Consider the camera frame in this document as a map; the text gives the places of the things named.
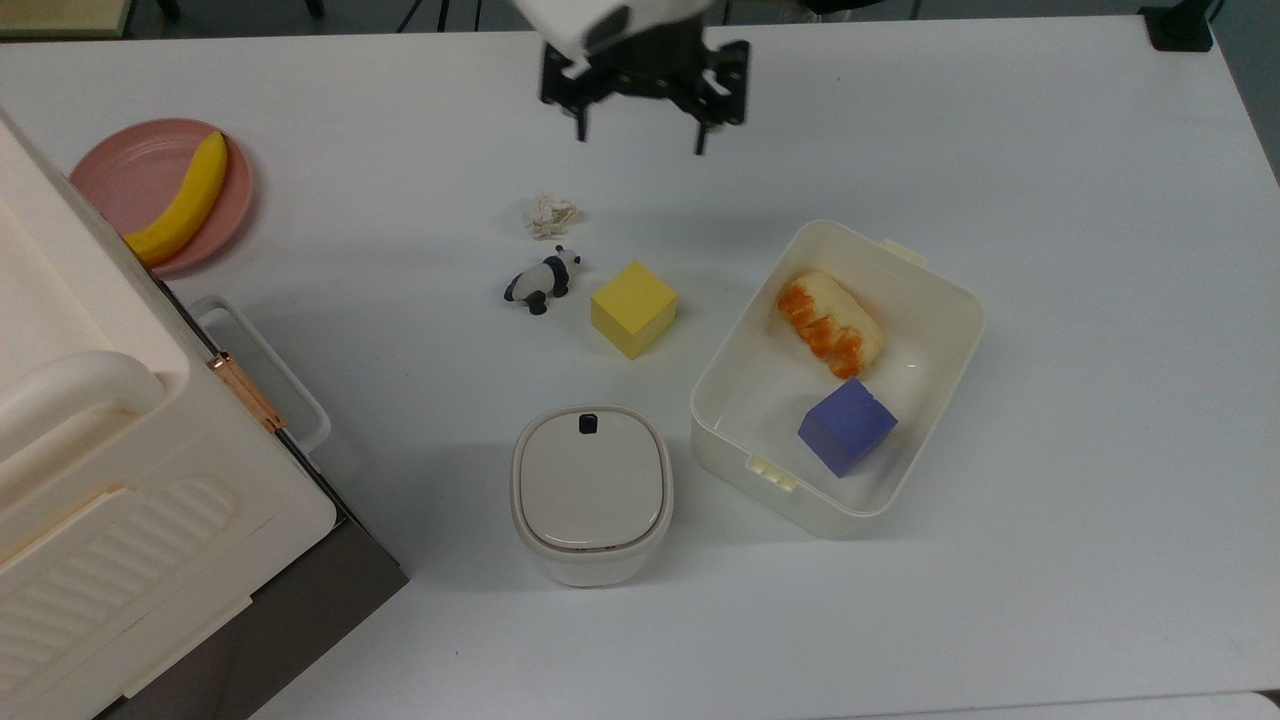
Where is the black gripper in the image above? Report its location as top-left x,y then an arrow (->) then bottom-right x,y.
539,20 -> 752,157

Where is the orange glazed bread loaf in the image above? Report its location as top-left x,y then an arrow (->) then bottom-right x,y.
777,271 -> 885,381

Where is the cream plastic basket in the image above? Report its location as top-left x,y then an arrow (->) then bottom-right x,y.
689,219 -> 987,542

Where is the crumpled beige paper ball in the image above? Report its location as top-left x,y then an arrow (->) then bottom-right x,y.
525,194 -> 581,241

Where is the yellow cube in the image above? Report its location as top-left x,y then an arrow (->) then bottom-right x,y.
590,261 -> 679,360

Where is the panda toy figure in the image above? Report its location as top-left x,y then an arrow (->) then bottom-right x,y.
503,246 -> 583,316

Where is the purple cube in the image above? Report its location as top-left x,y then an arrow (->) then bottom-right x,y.
797,378 -> 899,479

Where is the white lidded bin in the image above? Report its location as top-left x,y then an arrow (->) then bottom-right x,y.
510,404 -> 676,589

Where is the yellow banana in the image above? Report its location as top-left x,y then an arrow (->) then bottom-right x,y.
124,131 -> 229,267

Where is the pink plate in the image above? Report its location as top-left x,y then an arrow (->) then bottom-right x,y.
69,119 -> 254,276

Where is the black table clamp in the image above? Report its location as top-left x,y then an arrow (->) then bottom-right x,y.
1138,0 -> 1217,53

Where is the wooden desk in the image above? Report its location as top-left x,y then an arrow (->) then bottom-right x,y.
0,0 -> 134,40

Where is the large cream storage box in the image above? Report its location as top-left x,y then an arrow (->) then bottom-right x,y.
0,108 -> 409,720

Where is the white clear plastic frame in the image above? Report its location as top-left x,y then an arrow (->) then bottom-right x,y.
187,294 -> 332,456

